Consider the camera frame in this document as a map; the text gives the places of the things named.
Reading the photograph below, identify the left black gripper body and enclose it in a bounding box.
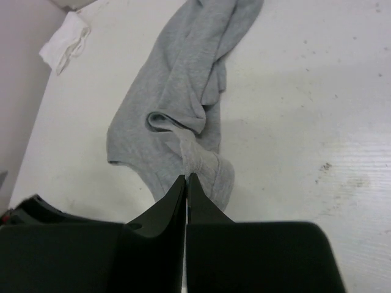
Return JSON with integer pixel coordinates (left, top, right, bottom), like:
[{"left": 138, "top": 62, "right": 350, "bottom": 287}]
[{"left": 1, "top": 195, "right": 73, "bottom": 226}]

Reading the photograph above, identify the folded white tank top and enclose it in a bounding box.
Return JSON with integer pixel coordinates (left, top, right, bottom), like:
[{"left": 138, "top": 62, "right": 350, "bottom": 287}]
[{"left": 39, "top": 12, "right": 91, "bottom": 75}]

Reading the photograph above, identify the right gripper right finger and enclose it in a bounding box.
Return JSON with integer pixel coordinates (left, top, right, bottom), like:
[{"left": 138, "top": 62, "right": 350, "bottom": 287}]
[{"left": 186, "top": 175, "right": 345, "bottom": 292}]

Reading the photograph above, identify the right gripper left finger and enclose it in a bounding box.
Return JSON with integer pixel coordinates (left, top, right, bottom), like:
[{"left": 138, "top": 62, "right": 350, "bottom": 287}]
[{"left": 120, "top": 175, "right": 186, "bottom": 292}]

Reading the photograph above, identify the grey tank top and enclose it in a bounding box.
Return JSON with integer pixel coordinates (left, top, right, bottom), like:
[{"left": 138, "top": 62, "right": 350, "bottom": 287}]
[{"left": 106, "top": 1, "right": 263, "bottom": 210}]

